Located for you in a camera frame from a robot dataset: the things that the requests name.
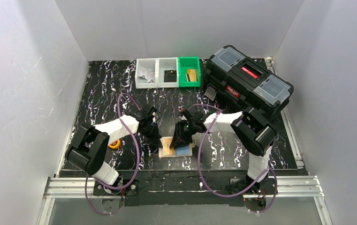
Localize yellow VIP credit card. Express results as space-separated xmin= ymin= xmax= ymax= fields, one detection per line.
xmin=161 ymin=137 xmax=175 ymax=157

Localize beige leather card holder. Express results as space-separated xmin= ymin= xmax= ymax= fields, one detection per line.
xmin=159 ymin=137 xmax=195 ymax=158

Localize orange gold credit card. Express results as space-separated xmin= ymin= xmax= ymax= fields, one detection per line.
xmin=186 ymin=68 xmax=197 ymax=82

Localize white silver credit card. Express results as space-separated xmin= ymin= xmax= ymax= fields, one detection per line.
xmin=146 ymin=70 xmax=155 ymax=83

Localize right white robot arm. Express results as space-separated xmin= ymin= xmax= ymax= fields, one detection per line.
xmin=170 ymin=107 xmax=277 ymax=184

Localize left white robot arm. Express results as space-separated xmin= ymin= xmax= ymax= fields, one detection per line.
xmin=65 ymin=105 xmax=162 ymax=190

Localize silver cards in bin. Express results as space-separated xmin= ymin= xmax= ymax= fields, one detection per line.
xmin=137 ymin=68 xmax=148 ymax=83

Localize left white storage bin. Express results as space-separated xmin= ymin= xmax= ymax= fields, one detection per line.
xmin=135 ymin=58 xmax=158 ymax=89

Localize white storage bin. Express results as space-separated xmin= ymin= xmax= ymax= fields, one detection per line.
xmin=157 ymin=57 xmax=179 ymax=88
xmin=135 ymin=58 xmax=158 ymax=89

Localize black plastic toolbox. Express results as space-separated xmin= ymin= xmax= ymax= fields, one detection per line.
xmin=200 ymin=45 xmax=294 ymax=120

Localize green storage bin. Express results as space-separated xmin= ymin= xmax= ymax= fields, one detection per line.
xmin=178 ymin=57 xmax=201 ymax=88

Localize middle white storage bin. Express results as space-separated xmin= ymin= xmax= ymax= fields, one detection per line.
xmin=157 ymin=57 xmax=179 ymax=88

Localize aluminium frame rail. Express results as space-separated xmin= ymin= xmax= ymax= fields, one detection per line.
xmin=38 ymin=171 xmax=332 ymax=225

